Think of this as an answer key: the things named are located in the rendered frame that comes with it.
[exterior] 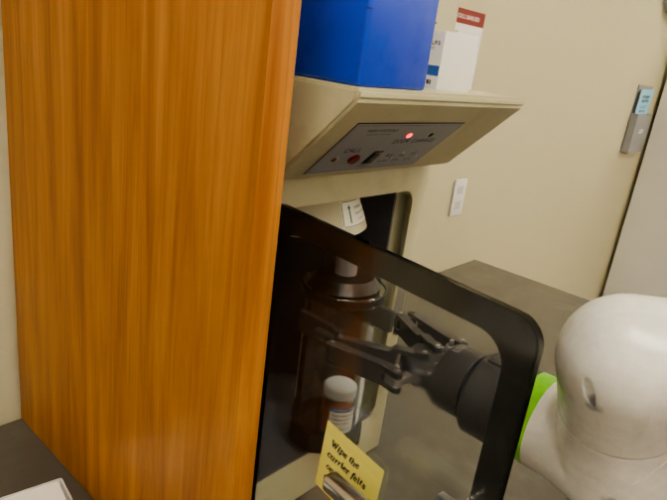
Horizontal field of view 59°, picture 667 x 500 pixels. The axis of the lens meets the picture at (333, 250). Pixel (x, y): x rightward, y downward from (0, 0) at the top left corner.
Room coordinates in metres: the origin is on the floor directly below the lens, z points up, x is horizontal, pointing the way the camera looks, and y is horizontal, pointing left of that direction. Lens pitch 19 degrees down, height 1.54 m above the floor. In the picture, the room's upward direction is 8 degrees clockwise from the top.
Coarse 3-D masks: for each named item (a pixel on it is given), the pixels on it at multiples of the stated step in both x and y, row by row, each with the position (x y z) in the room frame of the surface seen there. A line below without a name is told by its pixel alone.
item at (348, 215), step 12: (324, 204) 0.71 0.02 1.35; (336, 204) 0.72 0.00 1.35; (348, 204) 0.73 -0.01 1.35; (360, 204) 0.77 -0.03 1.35; (324, 216) 0.71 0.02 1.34; (336, 216) 0.71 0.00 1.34; (348, 216) 0.73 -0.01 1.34; (360, 216) 0.75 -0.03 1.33; (348, 228) 0.72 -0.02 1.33; (360, 228) 0.74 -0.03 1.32
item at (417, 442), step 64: (320, 256) 0.50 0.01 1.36; (384, 256) 0.45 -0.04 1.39; (320, 320) 0.50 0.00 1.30; (384, 320) 0.44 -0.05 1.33; (448, 320) 0.40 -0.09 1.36; (512, 320) 0.36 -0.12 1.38; (320, 384) 0.49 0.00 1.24; (384, 384) 0.43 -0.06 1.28; (448, 384) 0.39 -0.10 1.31; (512, 384) 0.35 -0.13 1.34; (256, 448) 0.55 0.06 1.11; (320, 448) 0.48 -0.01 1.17; (384, 448) 0.42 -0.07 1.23; (448, 448) 0.38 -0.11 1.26; (512, 448) 0.35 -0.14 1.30
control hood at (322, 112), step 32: (320, 96) 0.53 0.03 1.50; (352, 96) 0.50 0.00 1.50; (384, 96) 0.53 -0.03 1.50; (416, 96) 0.57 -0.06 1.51; (448, 96) 0.61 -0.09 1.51; (480, 96) 0.67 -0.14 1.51; (512, 96) 0.75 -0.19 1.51; (320, 128) 0.53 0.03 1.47; (480, 128) 0.74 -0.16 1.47; (288, 160) 0.55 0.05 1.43; (448, 160) 0.79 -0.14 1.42
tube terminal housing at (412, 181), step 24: (456, 0) 0.81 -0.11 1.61; (408, 168) 0.78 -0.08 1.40; (288, 192) 0.61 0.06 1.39; (312, 192) 0.64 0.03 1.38; (336, 192) 0.67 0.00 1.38; (360, 192) 0.71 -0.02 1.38; (384, 192) 0.74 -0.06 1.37; (408, 192) 0.79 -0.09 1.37; (408, 216) 0.83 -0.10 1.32; (408, 240) 0.80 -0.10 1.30
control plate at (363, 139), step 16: (352, 128) 0.54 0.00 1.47; (368, 128) 0.56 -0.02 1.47; (384, 128) 0.58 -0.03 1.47; (400, 128) 0.60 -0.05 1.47; (416, 128) 0.62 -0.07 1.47; (432, 128) 0.65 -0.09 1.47; (448, 128) 0.67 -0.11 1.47; (336, 144) 0.56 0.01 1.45; (352, 144) 0.57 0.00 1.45; (368, 144) 0.60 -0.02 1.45; (384, 144) 0.62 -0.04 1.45; (400, 144) 0.64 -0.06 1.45; (416, 144) 0.67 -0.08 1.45; (432, 144) 0.70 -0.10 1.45; (320, 160) 0.57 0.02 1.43; (384, 160) 0.66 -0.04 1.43; (400, 160) 0.69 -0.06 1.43; (416, 160) 0.72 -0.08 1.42
